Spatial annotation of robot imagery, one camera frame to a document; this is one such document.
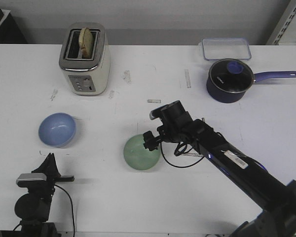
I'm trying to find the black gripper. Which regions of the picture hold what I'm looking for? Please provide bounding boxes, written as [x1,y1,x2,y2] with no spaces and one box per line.
[143,100,202,151]
[31,153,74,198]

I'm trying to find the green bowl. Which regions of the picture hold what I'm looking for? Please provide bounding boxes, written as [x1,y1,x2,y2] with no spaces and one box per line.
[123,134,161,170]

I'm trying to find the blue bowl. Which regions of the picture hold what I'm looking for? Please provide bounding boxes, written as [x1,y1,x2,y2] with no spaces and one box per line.
[38,113,76,148]

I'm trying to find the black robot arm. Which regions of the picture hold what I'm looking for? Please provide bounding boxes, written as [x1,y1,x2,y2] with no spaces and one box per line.
[14,153,74,237]
[144,101,296,237]

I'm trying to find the dark blue saucepan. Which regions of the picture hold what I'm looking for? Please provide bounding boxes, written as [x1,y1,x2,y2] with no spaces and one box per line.
[206,58,296,103]

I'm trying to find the glass pot lid blue knob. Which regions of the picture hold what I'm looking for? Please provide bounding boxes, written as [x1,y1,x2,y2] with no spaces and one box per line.
[209,58,254,93]

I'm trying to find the cream silver toaster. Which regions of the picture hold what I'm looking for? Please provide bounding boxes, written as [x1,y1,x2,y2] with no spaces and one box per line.
[59,22,111,96]

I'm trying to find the clear plastic container blue rim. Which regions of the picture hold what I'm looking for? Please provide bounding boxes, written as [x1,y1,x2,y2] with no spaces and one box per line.
[198,38,252,61]

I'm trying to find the toast slice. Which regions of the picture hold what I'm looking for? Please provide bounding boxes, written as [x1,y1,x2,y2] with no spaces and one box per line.
[78,28,94,59]

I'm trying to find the black box with white edge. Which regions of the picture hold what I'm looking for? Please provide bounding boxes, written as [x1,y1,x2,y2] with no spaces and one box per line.
[0,9,28,44]

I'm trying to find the white slotted shelf upright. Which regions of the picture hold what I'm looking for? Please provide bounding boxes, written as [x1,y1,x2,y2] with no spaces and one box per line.
[266,0,296,45]

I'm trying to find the black camera cable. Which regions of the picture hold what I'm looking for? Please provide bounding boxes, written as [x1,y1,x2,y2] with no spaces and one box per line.
[54,184,76,235]
[159,140,208,168]

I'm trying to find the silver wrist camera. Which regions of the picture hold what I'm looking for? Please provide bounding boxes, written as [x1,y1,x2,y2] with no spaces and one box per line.
[16,173,47,188]
[149,106,166,120]

